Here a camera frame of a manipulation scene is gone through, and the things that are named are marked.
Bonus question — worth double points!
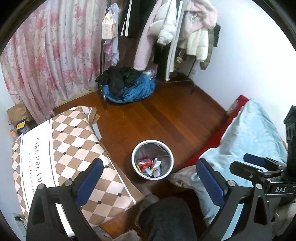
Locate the red blue milk carton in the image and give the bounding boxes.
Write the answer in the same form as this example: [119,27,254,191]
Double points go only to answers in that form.
[142,168,154,177]

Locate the black clothes rack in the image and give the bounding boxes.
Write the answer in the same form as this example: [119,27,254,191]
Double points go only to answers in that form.
[97,0,197,110]

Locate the red bed sheet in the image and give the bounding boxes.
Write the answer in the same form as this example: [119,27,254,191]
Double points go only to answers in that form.
[182,95,249,168]

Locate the pink floral curtain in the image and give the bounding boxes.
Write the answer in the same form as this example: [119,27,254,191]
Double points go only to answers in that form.
[1,1,107,123]

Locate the blue and black clothes pile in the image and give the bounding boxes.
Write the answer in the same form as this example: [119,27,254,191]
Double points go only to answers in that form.
[95,66,156,104]

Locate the white round trash bin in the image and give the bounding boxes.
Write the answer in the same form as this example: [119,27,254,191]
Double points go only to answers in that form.
[131,140,175,181]

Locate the grey slipper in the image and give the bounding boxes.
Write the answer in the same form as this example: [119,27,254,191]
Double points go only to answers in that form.
[134,194,159,227]

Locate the white power strip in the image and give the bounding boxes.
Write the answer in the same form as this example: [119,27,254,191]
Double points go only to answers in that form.
[13,213,27,237]

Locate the white skincare box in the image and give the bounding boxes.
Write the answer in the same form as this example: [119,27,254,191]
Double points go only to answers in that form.
[151,158,162,178]

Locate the brown paper bag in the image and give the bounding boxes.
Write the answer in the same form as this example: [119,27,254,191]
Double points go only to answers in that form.
[6,101,33,128]

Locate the hanging clothes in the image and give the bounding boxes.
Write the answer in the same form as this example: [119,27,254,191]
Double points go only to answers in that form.
[102,1,221,81]

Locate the red cola can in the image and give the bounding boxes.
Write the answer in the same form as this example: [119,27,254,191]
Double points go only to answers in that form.
[137,158,153,169]

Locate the checkered printed tablecloth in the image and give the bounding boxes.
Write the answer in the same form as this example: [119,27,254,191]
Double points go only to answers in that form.
[11,106,144,227]

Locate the light blue blanket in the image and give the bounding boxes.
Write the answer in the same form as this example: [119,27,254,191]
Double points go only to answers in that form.
[184,99,289,224]

